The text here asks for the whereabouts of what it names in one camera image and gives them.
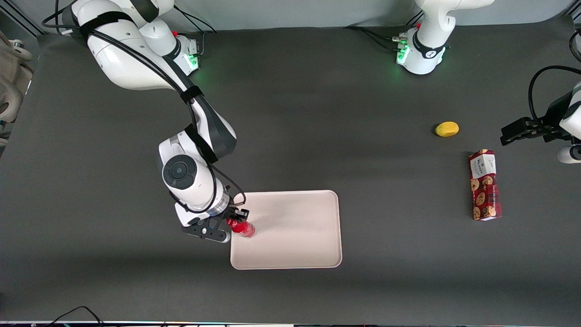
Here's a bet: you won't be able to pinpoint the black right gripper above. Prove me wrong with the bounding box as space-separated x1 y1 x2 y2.
182 208 251 244

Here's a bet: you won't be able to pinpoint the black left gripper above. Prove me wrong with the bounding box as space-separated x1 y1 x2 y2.
501 91 573 146

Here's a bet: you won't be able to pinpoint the red coke bottle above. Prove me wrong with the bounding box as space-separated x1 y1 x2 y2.
227 219 256 238

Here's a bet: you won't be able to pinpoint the white rectangular tray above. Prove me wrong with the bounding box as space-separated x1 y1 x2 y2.
230 190 343 270

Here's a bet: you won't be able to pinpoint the red cookie box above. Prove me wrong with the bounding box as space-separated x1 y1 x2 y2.
468 149 502 222

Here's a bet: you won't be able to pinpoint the yellow lemon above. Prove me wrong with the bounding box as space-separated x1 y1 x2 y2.
435 121 460 138

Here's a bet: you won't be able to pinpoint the beige chair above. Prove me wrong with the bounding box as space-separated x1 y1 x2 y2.
0 30 35 138

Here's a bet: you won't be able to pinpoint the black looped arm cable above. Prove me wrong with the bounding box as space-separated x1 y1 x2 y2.
528 65 581 126

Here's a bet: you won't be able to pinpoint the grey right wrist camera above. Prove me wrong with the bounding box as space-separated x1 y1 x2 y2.
174 203 206 228

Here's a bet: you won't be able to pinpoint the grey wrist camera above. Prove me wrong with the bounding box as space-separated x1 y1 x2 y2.
557 144 581 164
174 203 206 228

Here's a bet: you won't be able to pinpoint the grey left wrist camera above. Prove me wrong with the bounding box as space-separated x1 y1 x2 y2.
557 144 581 164

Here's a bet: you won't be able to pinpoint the black cable at table corner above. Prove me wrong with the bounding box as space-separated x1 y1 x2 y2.
569 29 581 64

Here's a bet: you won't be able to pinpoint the black cable along right arm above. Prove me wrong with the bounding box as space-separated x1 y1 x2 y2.
42 0 248 215

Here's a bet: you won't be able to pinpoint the black left base cables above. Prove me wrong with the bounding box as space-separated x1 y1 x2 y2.
343 10 423 51

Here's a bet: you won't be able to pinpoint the black base cables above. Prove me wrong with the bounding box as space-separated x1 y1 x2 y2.
343 10 423 51
172 5 218 59

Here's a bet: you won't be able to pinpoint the thin black table-edge cable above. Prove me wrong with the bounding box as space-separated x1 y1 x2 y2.
47 306 105 327

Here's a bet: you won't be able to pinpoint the black right base cables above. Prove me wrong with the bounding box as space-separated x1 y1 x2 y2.
172 5 218 59

